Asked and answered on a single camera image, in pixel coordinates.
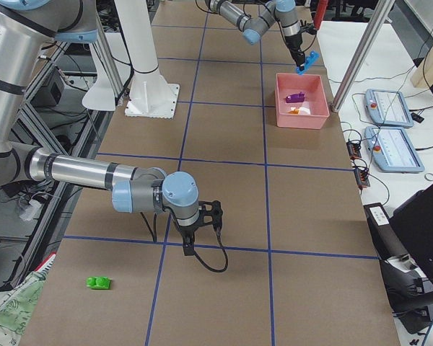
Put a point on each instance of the white camera stand base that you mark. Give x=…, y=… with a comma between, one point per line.
x=150, y=94

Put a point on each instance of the black printer device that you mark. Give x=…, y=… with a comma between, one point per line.
x=409, y=292

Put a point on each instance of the red cylinder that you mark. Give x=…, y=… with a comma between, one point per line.
x=320, y=13

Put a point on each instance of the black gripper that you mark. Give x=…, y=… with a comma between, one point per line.
x=295, y=45
x=185, y=231

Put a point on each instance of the purple toy block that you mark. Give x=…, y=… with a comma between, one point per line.
x=295, y=98

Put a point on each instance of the green toy block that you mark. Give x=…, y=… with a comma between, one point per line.
x=98, y=282

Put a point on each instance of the pink plastic box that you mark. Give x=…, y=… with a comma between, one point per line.
x=313, y=112

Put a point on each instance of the near teach pendant tablet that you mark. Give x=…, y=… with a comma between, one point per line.
x=391, y=149

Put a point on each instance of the far teach pendant tablet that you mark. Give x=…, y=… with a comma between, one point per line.
x=387, y=108

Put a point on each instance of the long blue toy block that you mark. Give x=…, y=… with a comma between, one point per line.
x=309, y=61

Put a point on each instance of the teach pendant tablet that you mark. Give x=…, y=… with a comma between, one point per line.
x=391, y=149
x=387, y=108

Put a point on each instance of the black laptop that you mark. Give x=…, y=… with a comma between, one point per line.
x=413, y=224

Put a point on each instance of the green patterned cloth bag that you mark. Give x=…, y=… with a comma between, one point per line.
x=17, y=306

